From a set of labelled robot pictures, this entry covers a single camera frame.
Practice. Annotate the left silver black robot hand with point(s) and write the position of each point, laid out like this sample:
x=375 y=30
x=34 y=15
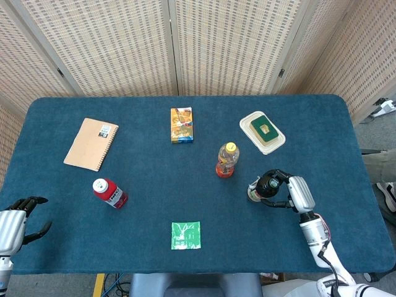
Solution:
x=10 y=229

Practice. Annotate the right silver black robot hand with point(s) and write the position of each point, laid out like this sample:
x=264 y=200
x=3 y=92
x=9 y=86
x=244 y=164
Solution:
x=301 y=193

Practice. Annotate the dark tea bottle black cap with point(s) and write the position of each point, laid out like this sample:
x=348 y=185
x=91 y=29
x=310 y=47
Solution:
x=266 y=188

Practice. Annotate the red juice bottle white cap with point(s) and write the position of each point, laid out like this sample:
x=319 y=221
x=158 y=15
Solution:
x=113 y=193

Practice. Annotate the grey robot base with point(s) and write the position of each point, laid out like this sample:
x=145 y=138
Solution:
x=148 y=284

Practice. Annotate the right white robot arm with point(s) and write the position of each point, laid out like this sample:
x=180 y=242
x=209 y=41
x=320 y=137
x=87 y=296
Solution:
x=314 y=232

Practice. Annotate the white plastic tray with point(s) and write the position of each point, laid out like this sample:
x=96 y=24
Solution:
x=272 y=148

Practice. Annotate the green yellow sponge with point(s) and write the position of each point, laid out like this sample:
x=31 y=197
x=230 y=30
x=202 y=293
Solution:
x=264 y=130

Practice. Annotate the orange tea bottle yellow cap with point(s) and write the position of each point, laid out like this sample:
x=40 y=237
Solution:
x=227 y=161

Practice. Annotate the khaki trouser leg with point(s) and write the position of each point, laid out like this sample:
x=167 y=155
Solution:
x=380 y=167

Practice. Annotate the white black sneaker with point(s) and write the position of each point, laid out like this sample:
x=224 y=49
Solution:
x=388 y=196

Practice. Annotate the brown cardboard box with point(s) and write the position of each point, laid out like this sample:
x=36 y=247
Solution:
x=272 y=277

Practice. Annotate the woven folding screen panel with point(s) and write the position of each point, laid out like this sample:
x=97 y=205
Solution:
x=315 y=31
x=365 y=62
x=108 y=46
x=232 y=46
x=24 y=62
x=7 y=139

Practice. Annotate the white box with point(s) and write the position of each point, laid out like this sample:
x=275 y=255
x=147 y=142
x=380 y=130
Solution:
x=287 y=289

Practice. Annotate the yellow floor tape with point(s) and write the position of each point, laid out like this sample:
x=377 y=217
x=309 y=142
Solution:
x=99 y=286

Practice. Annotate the black caster wheel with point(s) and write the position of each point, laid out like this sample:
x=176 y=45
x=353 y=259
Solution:
x=371 y=277

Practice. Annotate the kraft spiral notebook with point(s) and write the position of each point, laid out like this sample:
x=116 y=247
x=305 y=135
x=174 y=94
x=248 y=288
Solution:
x=89 y=145

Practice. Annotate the blue felt table cover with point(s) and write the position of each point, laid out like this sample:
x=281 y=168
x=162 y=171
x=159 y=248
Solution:
x=185 y=185

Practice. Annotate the white power strip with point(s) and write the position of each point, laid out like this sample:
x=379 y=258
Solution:
x=385 y=108

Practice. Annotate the black screen hinge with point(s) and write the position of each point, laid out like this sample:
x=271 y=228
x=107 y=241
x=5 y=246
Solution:
x=281 y=73
x=60 y=73

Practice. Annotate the green tea sachet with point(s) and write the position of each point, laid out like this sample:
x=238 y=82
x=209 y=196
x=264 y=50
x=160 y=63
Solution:
x=185 y=235

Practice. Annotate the orange blue carton box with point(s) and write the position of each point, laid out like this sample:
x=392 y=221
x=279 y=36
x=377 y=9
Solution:
x=182 y=125

